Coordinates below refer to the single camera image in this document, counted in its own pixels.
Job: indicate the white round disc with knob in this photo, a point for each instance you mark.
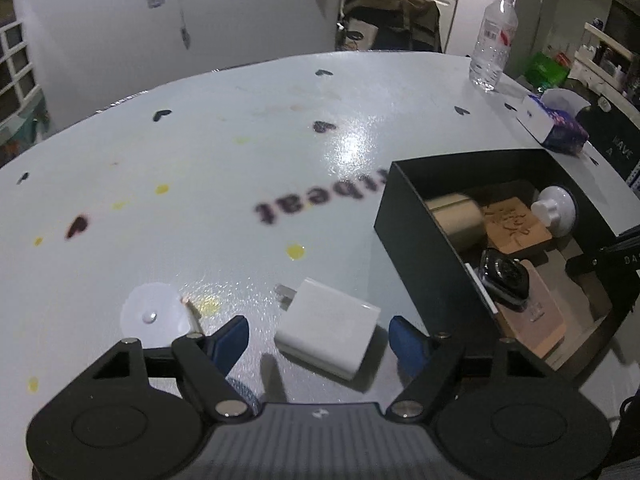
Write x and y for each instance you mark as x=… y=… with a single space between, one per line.
x=150 y=305

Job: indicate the black cardboard box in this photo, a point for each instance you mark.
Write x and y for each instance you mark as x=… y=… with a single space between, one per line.
x=415 y=220

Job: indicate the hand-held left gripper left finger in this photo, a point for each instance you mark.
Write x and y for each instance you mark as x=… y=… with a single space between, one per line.
x=232 y=340

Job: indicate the white charger plug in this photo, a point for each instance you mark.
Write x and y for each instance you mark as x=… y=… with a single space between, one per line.
x=330 y=325

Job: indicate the gold metal cylinder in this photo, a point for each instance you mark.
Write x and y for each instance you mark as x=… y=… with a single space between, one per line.
x=457 y=222

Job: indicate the black smart watch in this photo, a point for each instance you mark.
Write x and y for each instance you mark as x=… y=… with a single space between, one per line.
x=505 y=275

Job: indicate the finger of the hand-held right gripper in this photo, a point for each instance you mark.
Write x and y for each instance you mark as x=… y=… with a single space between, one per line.
x=600 y=260

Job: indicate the purple and white tissue box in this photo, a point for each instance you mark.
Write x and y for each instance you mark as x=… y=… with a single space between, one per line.
x=560 y=132

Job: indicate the black letter board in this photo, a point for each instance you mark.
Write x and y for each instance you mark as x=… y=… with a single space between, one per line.
x=615 y=135

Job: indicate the carved square wooden coaster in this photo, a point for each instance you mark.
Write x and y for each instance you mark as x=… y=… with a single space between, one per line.
x=515 y=230

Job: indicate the white round suction knob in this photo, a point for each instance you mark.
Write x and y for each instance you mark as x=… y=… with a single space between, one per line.
x=555 y=207

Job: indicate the green packet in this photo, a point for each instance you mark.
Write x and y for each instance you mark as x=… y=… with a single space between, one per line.
x=547 y=70

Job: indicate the dark brown bag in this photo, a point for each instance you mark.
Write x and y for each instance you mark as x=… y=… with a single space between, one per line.
x=400 y=20

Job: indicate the brown cardboard piece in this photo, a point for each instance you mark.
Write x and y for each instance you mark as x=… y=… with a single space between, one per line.
x=540 y=325

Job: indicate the white slim stick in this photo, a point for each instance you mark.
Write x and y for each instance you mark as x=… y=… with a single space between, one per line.
x=480 y=287

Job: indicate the hanging wall ornament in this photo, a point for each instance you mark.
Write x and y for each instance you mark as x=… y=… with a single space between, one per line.
x=182 y=10

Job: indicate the clear plastic water bottle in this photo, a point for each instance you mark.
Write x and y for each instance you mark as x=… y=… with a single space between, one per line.
x=492 y=45

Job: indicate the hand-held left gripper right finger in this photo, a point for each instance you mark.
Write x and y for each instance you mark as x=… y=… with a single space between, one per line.
x=407 y=345

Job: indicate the white shelf rack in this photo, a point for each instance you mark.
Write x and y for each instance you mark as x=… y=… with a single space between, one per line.
x=605 y=55

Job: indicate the white lattice door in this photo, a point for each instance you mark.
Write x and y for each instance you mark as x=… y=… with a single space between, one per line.
x=17 y=75

